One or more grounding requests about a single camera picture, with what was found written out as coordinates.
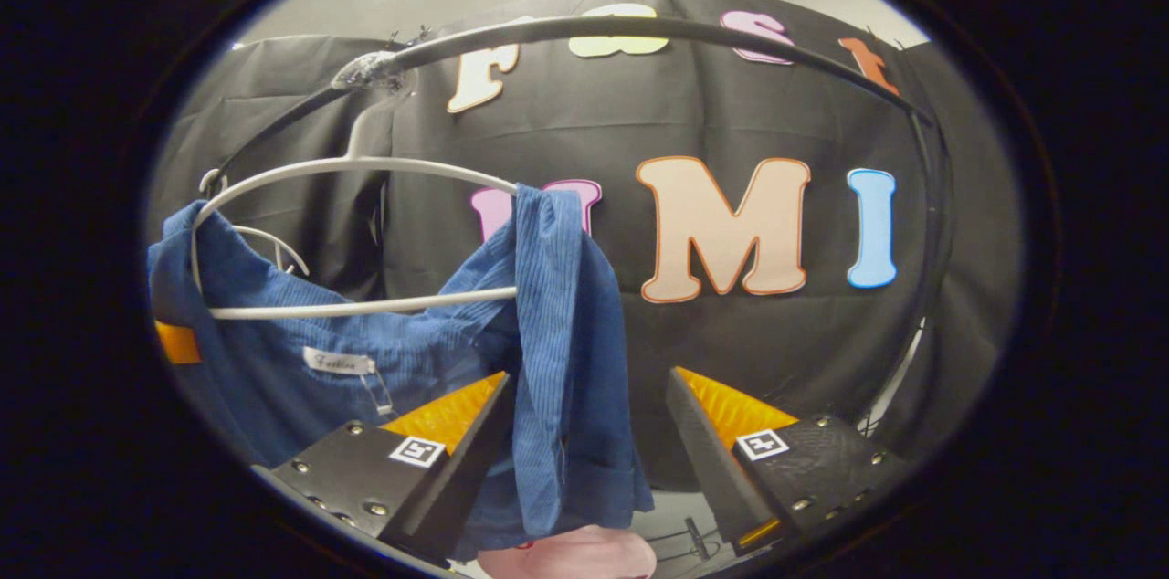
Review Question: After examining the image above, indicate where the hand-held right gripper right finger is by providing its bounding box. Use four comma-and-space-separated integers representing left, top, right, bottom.
665, 366, 914, 557

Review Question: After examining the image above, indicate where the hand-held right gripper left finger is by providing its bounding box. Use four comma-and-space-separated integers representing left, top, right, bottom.
251, 371, 518, 562

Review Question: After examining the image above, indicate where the pink laundry hamper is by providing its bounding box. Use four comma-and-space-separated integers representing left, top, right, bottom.
477, 524, 658, 579

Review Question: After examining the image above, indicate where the blue corduroy shirt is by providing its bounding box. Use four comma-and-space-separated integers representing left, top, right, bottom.
146, 184, 655, 562

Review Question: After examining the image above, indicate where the white clothes hanger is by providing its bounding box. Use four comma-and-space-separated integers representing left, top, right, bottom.
189, 52, 521, 321
199, 166, 311, 279

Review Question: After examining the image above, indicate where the black clothes rack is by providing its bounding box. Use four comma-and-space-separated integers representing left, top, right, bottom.
212, 13, 955, 425

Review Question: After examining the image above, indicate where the black backdrop cloth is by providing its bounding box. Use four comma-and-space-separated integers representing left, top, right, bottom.
146, 0, 1024, 493

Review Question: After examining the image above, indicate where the black floor cable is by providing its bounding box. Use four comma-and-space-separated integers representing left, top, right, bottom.
653, 515, 722, 562

